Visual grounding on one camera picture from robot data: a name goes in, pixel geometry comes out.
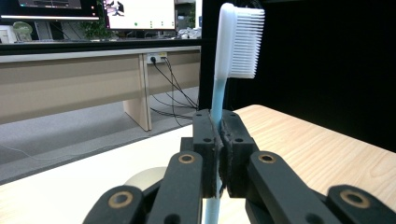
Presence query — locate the beige office desk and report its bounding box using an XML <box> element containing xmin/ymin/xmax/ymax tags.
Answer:
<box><xmin>0</xmin><ymin>46</ymin><xmax>202</xmax><ymax>133</ymax></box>

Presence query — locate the blue and white toothbrush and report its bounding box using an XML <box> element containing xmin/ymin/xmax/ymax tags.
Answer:
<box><xmin>204</xmin><ymin>2</ymin><xmax>266</xmax><ymax>224</ymax></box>

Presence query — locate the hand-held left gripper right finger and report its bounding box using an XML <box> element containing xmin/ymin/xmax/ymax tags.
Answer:
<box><xmin>219</xmin><ymin>109</ymin><xmax>260</xmax><ymax>199</ymax></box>

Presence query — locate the black cable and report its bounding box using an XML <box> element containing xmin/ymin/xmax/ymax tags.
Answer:
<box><xmin>162</xmin><ymin>56</ymin><xmax>200</xmax><ymax>120</ymax></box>
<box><xmin>150</xmin><ymin>57</ymin><xmax>200</xmax><ymax>110</ymax></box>

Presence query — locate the white power socket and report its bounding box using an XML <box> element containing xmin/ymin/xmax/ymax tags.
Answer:
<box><xmin>146</xmin><ymin>51</ymin><xmax>168</xmax><ymax>65</ymax></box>

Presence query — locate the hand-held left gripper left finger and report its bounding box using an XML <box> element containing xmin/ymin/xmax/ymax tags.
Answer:
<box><xmin>192</xmin><ymin>108</ymin><xmax>224</xmax><ymax>199</ymax></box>

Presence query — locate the black curtain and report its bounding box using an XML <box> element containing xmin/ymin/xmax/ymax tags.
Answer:
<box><xmin>199</xmin><ymin>0</ymin><xmax>396</xmax><ymax>153</ymax></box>

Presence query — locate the dark computer monitor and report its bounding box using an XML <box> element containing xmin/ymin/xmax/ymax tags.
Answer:
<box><xmin>0</xmin><ymin>0</ymin><xmax>101</xmax><ymax>22</ymax></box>

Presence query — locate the green plant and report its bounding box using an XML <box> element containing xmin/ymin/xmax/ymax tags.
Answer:
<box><xmin>78</xmin><ymin>17</ymin><xmax>114</xmax><ymax>41</ymax></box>

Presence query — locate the small pale green fan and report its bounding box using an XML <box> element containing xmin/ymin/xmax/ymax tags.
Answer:
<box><xmin>12</xmin><ymin>21</ymin><xmax>34</xmax><ymax>43</ymax></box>

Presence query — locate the computer monitor with white screen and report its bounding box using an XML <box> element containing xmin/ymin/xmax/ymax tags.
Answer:
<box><xmin>102</xmin><ymin>0</ymin><xmax>177</xmax><ymax>32</ymax></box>

